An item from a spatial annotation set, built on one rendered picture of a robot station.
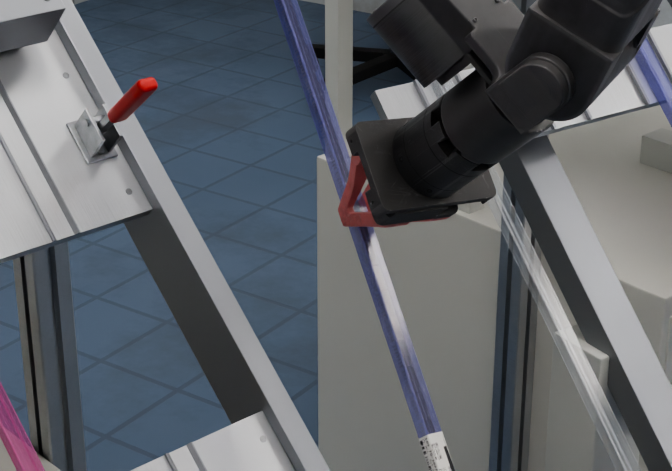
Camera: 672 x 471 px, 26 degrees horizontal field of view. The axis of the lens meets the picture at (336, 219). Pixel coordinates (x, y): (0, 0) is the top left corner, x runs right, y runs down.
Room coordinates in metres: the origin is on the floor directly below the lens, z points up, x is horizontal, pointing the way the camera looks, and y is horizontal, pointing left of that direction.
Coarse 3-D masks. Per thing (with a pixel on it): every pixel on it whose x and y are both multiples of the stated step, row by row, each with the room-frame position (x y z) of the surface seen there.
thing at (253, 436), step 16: (256, 416) 0.94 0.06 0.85; (224, 432) 0.92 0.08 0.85; (240, 432) 0.93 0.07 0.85; (256, 432) 0.93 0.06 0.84; (272, 432) 0.94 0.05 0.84; (192, 448) 0.90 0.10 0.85; (208, 448) 0.91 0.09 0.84; (224, 448) 0.91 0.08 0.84; (240, 448) 0.92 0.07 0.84; (256, 448) 0.92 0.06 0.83; (272, 448) 0.93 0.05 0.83; (144, 464) 0.88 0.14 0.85; (160, 464) 0.88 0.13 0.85; (176, 464) 0.89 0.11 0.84; (192, 464) 0.89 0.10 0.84; (208, 464) 0.90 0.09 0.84; (224, 464) 0.90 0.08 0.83; (240, 464) 0.91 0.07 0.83; (256, 464) 0.91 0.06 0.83; (272, 464) 0.92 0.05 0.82; (288, 464) 0.92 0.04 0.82
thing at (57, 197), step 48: (48, 48) 1.12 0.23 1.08; (0, 96) 1.07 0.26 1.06; (48, 96) 1.09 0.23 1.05; (0, 144) 1.03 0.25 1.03; (48, 144) 1.05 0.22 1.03; (0, 192) 1.00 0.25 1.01; (48, 192) 1.02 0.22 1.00; (96, 192) 1.04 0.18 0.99; (0, 240) 0.97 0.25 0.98; (48, 240) 0.98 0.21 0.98
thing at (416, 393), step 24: (288, 0) 1.07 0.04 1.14; (288, 24) 1.06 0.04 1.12; (312, 48) 1.05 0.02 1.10; (312, 72) 1.03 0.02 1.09; (312, 96) 1.02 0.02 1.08; (336, 120) 1.01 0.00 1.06; (336, 144) 1.00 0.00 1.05; (336, 168) 0.99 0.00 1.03; (360, 192) 0.98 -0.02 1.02; (360, 240) 0.95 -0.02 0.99; (384, 264) 0.94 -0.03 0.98; (384, 288) 0.93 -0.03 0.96; (384, 312) 0.92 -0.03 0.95; (408, 336) 0.91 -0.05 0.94; (408, 360) 0.90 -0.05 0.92; (408, 384) 0.89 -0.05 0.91; (432, 408) 0.88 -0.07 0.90; (432, 432) 0.86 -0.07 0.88
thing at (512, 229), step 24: (504, 192) 1.07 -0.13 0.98; (504, 216) 1.05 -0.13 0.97; (528, 240) 1.04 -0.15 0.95; (528, 264) 1.02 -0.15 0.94; (552, 288) 1.02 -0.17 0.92; (552, 312) 1.00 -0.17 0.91; (552, 336) 1.00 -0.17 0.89; (576, 360) 0.98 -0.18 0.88; (576, 384) 0.97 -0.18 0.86; (600, 408) 0.95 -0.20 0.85; (600, 432) 0.95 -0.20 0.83; (624, 456) 0.93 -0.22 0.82
